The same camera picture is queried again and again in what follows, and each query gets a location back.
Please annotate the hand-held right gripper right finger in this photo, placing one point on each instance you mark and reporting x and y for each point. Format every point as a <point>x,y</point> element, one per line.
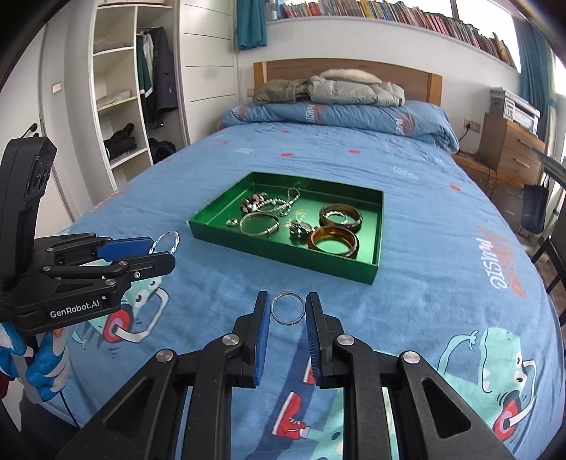
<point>313,336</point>

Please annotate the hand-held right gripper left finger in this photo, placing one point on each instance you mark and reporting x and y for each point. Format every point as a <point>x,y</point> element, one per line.
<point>263,336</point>

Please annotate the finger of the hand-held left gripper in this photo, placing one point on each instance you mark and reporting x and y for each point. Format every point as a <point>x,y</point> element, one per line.
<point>146,265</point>
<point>124,247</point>

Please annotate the twisted silver hoop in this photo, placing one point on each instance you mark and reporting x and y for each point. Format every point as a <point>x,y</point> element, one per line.
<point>273,308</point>
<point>170,233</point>

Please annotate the green tray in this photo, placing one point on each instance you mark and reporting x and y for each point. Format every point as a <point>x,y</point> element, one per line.
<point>283,251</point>

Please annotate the amber bangle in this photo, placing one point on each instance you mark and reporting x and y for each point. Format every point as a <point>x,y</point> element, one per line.
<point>311,241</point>
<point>325,217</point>

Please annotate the person's left hand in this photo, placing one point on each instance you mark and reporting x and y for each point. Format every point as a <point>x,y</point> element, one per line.
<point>44,367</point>

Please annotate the black backpack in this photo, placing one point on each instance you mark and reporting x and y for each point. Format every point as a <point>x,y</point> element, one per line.
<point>161,150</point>

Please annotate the silver bangle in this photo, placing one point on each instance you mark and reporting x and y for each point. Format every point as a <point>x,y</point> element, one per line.
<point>243,224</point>

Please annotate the dark folded clothing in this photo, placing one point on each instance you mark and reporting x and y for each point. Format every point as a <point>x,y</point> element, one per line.
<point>119,141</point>

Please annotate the blue printed bedsheet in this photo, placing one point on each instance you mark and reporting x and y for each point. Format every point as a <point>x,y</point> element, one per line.
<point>420,309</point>

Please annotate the folded light clothes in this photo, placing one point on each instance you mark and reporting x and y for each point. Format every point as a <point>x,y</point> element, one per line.
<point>115,99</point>

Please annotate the hanging dark clothes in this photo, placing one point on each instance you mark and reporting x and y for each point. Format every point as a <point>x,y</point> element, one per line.
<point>161,79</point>

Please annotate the white wardrobe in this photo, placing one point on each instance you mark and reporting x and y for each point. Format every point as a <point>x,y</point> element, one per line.
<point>208,88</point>

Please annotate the olive fleece jacket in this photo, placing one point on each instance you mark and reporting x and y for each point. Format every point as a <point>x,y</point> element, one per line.
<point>278,93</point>

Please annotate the blue pillow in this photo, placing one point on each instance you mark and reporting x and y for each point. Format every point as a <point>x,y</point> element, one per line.
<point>353,117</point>

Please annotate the wooden headboard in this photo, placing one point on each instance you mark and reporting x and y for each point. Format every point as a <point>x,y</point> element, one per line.
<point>283,70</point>

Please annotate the grey puffer jacket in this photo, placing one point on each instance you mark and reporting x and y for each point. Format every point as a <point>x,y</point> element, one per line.
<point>353,90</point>

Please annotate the black chair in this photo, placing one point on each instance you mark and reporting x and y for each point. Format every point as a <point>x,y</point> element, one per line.
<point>550,252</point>

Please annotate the black tote bag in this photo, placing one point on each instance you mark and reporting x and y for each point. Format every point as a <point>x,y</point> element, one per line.
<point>535,208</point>

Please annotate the teal curtain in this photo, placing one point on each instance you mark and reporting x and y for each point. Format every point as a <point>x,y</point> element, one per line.
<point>252,22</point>
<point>535,57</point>

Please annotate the wooden nightstand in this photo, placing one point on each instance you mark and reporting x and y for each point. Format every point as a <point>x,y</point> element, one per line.
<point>508,150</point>

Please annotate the grey desk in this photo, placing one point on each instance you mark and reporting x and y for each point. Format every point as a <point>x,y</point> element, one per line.
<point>552,161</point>

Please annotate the white printer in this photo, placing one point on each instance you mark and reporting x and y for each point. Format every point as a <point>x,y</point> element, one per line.
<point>513,108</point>

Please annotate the row of books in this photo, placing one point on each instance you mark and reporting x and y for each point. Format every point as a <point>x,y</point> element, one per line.
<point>398,11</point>

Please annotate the light switch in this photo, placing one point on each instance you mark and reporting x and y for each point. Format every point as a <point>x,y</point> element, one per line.
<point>56,87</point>

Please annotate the wall socket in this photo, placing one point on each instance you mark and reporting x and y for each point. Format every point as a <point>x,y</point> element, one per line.
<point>472,125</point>

